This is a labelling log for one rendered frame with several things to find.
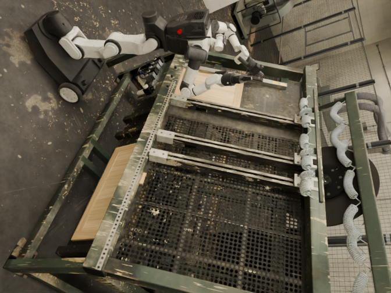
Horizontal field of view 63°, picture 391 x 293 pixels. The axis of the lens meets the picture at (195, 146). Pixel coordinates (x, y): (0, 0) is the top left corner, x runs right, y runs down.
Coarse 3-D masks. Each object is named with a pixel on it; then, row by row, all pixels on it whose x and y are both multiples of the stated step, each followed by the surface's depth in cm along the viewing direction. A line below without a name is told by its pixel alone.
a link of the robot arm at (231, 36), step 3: (228, 30) 270; (228, 33) 271; (231, 33) 271; (234, 33) 273; (228, 36) 274; (231, 36) 272; (234, 36) 272; (228, 39) 278; (231, 39) 272; (234, 39) 271; (237, 39) 273; (231, 42) 273; (234, 42) 270; (237, 42) 270; (234, 45) 270
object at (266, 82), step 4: (184, 68) 293; (200, 68) 291; (204, 68) 292; (208, 68) 292; (208, 72) 291; (212, 72) 290; (228, 72) 291; (248, 80) 288; (252, 80) 288; (256, 80) 287; (264, 80) 288; (268, 80) 288; (272, 80) 289; (260, 84) 289; (264, 84) 288; (268, 84) 287; (272, 84) 286; (276, 84) 286; (280, 88) 288; (284, 88) 287
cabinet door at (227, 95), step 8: (200, 72) 291; (200, 80) 284; (176, 88) 273; (216, 88) 278; (224, 88) 279; (232, 88) 280; (240, 88) 281; (200, 96) 270; (208, 96) 271; (216, 96) 272; (224, 96) 273; (232, 96) 274; (240, 96) 274; (224, 104) 266; (232, 104) 267
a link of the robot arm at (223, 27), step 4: (220, 24) 258; (224, 24) 264; (228, 24) 268; (232, 24) 272; (220, 28) 260; (224, 28) 264; (232, 28) 268; (216, 32) 262; (220, 32) 265; (224, 32) 269
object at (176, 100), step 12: (180, 96) 260; (192, 108) 260; (204, 108) 257; (216, 108) 255; (228, 108) 257; (240, 108) 256; (312, 108) 239; (252, 120) 257; (264, 120) 254; (276, 120) 251; (288, 120) 253; (300, 120) 248
